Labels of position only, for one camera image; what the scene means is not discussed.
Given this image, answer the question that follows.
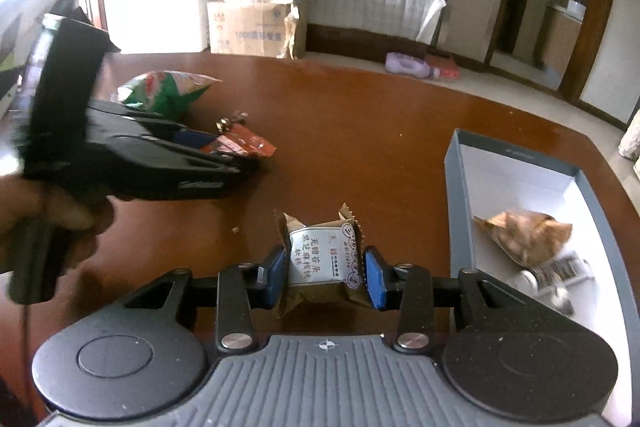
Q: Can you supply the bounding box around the person left hand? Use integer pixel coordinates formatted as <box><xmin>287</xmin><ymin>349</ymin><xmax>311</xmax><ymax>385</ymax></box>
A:
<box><xmin>0</xmin><ymin>175</ymin><xmax>117</xmax><ymax>275</ymax></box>

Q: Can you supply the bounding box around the grey white snack packet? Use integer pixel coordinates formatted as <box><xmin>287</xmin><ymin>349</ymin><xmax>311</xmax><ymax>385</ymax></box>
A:
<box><xmin>509</xmin><ymin>253</ymin><xmax>592</xmax><ymax>317</ymax></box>

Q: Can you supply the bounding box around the grey open box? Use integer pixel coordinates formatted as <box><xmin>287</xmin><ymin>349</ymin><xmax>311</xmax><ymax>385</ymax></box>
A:
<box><xmin>445</xmin><ymin>129</ymin><xmax>639</xmax><ymax>426</ymax></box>

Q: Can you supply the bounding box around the brown snack bag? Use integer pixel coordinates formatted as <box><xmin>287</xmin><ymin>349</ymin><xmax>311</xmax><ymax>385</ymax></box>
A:
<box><xmin>473</xmin><ymin>210</ymin><xmax>573</xmax><ymax>269</ymax></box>

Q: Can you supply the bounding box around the green chip bag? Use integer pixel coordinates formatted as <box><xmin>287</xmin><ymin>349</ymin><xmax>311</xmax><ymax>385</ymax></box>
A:
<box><xmin>111</xmin><ymin>70</ymin><xmax>220</xmax><ymax>120</ymax></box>

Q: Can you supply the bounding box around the brown cardboard box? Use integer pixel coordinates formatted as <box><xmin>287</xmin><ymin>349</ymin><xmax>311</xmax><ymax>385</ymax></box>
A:
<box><xmin>207</xmin><ymin>1</ymin><xmax>309</xmax><ymax>60</ymax></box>

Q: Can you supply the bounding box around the small gold wrapped candy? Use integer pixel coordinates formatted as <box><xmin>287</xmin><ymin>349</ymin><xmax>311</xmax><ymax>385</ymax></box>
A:
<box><xmin>216</xmin><ymin>110</ymin><xmax>248</xmax><ymax>133</ymax></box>

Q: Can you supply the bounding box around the olive mooncake packet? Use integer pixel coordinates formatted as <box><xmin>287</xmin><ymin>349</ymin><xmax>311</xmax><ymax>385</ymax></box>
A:
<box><xmin>276</xmin><ymin>205</ymin><xmax>371</xmax><ymax>317</ymax></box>

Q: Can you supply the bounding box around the orange red snack packet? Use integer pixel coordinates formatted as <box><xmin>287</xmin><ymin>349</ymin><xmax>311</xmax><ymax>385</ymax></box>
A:
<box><xmin>200</xmin><ymin>122</ymin><xmax>277</xmax><ymax>158</ymax></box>

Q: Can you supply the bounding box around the pink item on floor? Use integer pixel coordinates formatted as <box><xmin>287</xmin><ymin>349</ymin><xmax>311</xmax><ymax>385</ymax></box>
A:
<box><xmin>425</xmin><ymin>52</ymin><xmax>460</xmax><ymax>79</ymax></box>

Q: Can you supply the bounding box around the white covered tv cabinet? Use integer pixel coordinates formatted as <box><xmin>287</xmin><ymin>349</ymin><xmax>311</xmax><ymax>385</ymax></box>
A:
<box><xmin>306</xmin><ymin>0</ymin><xmax>446</xmax><ymax>63</ymax></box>

